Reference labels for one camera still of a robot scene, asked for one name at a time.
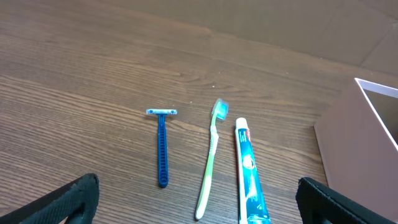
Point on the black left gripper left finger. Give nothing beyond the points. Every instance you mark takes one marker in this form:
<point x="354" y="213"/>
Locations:
<point x="75" y="202"/>

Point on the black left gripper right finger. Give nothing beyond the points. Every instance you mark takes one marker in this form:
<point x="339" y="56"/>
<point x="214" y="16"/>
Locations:
<point x="319" y="204"/>

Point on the blue disposable razor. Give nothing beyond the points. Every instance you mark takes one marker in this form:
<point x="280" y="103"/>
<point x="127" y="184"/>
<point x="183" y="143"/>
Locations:
<point x="163" y="170"/>

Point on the teal toothpaste tube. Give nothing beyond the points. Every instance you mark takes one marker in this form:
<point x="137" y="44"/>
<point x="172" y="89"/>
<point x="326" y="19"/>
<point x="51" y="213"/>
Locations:
<point x="252" y="204"/>

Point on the white cardboard box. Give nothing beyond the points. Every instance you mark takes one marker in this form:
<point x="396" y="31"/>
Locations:
<point x="357" y="139"/>

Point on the green white toothbrush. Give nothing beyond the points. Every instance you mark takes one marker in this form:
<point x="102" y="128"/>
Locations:
<point x="219" y="112"/>

